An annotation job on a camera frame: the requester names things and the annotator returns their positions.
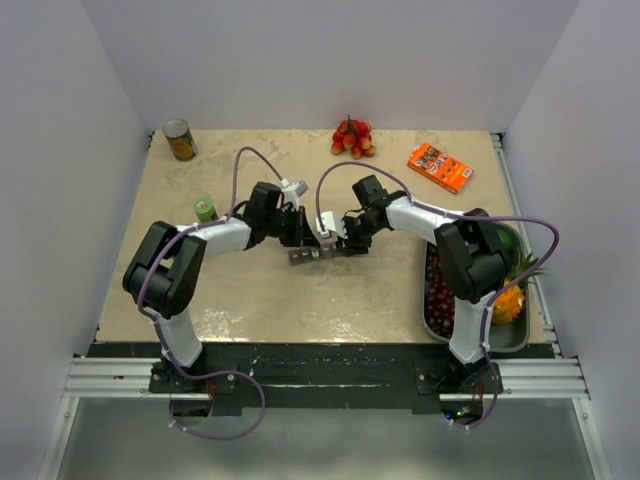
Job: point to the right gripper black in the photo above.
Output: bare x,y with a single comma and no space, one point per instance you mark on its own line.
351,245

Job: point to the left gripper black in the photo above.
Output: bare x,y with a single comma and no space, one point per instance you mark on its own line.
301,235

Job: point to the green lidded pill bottle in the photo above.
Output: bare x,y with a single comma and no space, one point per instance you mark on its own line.
207,218

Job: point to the green bottle lid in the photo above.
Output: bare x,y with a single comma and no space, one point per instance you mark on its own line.
204,206

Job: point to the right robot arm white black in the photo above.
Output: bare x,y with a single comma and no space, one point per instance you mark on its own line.
473,259

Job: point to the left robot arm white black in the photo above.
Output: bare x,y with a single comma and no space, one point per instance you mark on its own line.
163,274

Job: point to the dark red toy grapes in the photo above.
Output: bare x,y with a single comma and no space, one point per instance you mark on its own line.
439,301

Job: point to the red toy fruit bunch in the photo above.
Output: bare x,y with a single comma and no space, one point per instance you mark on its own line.
353,137

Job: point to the orange cardboard box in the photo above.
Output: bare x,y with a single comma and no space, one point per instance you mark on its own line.
441,168

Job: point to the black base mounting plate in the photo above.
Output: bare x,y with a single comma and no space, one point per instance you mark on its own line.
235,376

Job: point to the green toy avocado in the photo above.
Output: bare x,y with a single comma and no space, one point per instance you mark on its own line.
507,237

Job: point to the tin can fruit label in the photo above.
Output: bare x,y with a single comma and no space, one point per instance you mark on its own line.
180,139

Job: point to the toy pineapple orange yellow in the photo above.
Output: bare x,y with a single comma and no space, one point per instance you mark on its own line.
511,302

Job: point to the grey fruit tray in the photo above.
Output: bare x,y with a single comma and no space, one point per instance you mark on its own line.
507,338

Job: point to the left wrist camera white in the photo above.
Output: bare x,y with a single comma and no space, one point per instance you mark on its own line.
292,193

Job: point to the aluminium frame rail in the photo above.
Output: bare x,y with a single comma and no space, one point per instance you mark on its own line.
556,378

